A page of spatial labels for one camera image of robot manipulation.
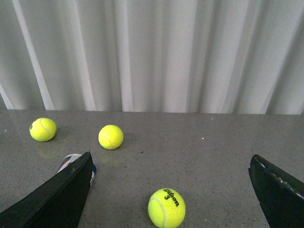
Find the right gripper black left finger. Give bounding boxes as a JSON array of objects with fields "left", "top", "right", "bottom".
[{"left": 0, "top": 152, "right": 93, "bottom": 228}]

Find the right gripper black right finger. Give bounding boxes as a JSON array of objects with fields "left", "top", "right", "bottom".
[{"left": 248, "top": 154, "right": 304, "bottom": 228}]

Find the clear Wilson tennis ball can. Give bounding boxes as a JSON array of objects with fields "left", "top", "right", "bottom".
[{"left": 57, "top": 154, "right": 97, "bottom": 187}]

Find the far left yellow tennis ball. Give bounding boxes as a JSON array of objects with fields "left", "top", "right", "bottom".
[{"left": 29, "top": 118, "right": 57, "bottom": 142}]

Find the yellow tennis ball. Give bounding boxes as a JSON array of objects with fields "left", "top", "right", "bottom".
[
  {"left": 98, "top": 125, "right": 124, "bottom": 150},
  {"left": 29, "top": 118, "right": 57, "bottom": 142}
]

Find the middle yellow tennis ball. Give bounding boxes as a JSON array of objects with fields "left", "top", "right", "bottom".
[{"left": 98, "top": 125, "right": 124, "bottom": 150}]

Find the Wilson 3 tennis ball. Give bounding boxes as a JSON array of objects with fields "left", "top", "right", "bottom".
[{"left": 148, "top": 188, "right": 186, "bottom": 228}]

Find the white pleated curtain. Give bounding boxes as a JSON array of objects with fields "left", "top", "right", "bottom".
[{"left": 0, "top": 0, "right": 304, "bottom": 114}]

